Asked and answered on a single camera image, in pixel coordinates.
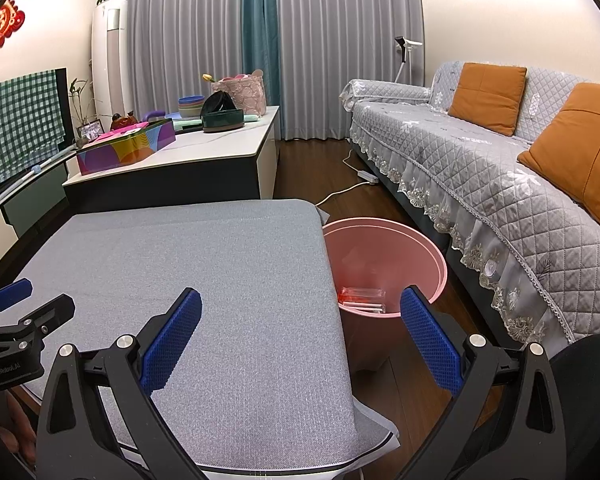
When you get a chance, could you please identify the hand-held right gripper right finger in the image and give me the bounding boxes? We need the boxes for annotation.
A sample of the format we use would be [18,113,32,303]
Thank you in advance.
[397,285,567,480]

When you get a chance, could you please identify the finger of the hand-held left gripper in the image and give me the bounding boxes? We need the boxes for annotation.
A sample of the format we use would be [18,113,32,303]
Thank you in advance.
[17,294,76,338]
[0,279,33,321]

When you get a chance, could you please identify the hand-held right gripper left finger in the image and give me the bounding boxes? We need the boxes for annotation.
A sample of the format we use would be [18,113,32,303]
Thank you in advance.
[36,287,206,480]

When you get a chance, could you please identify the clear plastic wrapper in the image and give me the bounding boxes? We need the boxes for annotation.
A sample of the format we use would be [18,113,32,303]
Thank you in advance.
[340,287,387,315]

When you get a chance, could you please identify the pink plastic bucket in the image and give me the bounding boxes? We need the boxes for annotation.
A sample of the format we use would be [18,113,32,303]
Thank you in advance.
[321,217,448,373]

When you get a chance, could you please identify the person's left hand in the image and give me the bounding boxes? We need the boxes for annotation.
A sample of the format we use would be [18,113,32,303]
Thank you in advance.
[0,392,38,461]

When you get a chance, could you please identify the green television cabinet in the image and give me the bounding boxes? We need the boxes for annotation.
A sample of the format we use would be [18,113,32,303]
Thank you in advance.
[0,147,81,241]

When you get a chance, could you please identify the white rod with blue joint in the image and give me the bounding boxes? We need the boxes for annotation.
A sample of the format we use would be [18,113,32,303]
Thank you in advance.
[0,147,78,211]

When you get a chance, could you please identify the green checkered cloth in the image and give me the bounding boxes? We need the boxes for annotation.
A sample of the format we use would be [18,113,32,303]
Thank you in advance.
[0,69,66,193]

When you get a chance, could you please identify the grey quilted sofa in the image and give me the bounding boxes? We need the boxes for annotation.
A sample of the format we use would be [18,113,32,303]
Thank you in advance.
[340,60,600,346]

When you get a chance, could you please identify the colourful rectangular box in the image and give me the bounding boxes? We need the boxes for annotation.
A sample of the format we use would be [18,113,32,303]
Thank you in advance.
[75,120,177,176]

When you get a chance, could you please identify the black television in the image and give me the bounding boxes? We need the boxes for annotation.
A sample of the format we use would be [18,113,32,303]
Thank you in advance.
[55,66,76,148]

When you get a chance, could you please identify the white top coffee table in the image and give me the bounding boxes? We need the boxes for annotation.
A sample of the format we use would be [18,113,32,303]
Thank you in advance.
[62,105,281,213]

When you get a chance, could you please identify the red brown teapot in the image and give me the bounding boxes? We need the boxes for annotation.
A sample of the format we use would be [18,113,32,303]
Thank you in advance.
[111,110,138,132]

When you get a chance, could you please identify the bamboo plant in vase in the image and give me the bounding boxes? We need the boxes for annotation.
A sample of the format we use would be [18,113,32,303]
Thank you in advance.
[69,78,93,128]

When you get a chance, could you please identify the dark green round tin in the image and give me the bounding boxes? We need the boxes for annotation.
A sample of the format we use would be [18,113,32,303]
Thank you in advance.
[201,109,246,133]

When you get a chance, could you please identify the stack of coloured bowls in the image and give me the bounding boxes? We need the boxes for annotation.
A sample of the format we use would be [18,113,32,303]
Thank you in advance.
[177,95,206,120]

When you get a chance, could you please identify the orange cushion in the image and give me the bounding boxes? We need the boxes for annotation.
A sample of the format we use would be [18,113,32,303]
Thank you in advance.
[447,62,528,137]
[517,82,600,241]

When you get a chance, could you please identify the black hat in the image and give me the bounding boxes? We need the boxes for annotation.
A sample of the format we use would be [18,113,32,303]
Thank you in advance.
[201,91,238,116]

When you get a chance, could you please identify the white standing air conditioner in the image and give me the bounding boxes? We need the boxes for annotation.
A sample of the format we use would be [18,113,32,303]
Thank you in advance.
[91,0,130,121]

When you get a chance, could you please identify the pink fabric basket bag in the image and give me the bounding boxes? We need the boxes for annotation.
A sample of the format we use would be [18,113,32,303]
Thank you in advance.
[210,70,267,117]

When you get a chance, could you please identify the white floor lamp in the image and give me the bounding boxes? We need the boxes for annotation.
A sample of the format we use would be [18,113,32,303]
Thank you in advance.
[394,36,423,83]

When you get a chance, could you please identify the grey curtain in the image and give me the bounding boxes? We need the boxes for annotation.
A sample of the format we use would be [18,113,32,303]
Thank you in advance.
[275,0,425,141]
[117,0,248,126]

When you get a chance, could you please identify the teal curtain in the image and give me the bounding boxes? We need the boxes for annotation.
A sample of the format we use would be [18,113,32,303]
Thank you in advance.
[242,0,281,111]

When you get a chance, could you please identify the white power cable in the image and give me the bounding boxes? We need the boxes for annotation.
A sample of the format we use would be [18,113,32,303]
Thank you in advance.
[314,149,368,207]

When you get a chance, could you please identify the red knot wall decoration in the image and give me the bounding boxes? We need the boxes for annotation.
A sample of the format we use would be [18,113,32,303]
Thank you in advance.
[0,0,26,91]

